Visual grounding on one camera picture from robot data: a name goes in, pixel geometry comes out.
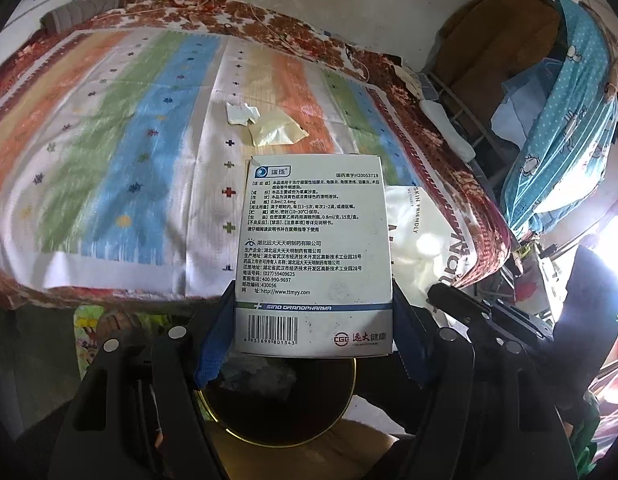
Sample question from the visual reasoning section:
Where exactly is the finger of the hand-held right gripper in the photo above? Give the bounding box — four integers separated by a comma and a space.
426, 283, 496, 335
482, 298, 558, 340

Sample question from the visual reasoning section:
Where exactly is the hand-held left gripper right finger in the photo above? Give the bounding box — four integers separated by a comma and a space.
389, 284, 579, 480

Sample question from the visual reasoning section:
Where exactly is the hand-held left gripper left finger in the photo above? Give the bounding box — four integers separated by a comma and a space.
51, 287, 240, 480

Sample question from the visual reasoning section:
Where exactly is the round dark tin bin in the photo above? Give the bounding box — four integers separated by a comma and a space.
191, 357, 406, 480

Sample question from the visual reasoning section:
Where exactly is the white medicine box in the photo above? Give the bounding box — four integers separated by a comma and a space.
233, 152, 396, 359

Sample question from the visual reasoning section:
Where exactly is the white printed plastic bag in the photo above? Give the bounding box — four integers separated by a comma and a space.
385, 181, 474, 332

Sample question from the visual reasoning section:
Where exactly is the blue dotted hanging cloth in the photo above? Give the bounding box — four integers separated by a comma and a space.
501, 0, 618, 234

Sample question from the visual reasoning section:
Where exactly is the white cloth on rack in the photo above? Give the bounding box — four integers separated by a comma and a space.
419, 99, 477, 162

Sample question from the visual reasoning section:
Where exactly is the light blue cloth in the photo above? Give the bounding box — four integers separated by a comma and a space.
490, 59, 556, 152

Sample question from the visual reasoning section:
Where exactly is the striped colourful blanket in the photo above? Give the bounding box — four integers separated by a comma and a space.
0, 27, 471, 307

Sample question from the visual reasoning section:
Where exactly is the pale yellow paper wrapper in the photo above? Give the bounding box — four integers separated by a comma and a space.
248, 112, 310, 147

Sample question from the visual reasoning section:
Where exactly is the small white paper scrap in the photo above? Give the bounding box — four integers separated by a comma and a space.
225, 101, 260, 125

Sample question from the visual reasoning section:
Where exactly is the brown cloth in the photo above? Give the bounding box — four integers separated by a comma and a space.
433, 0, 561, 107

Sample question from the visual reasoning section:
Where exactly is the red floral bedsheet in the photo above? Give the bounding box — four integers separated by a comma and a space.
0, 0, 514, 312

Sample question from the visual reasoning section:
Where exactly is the grey rolled cloth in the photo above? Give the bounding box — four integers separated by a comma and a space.
41, 0, 121, 34

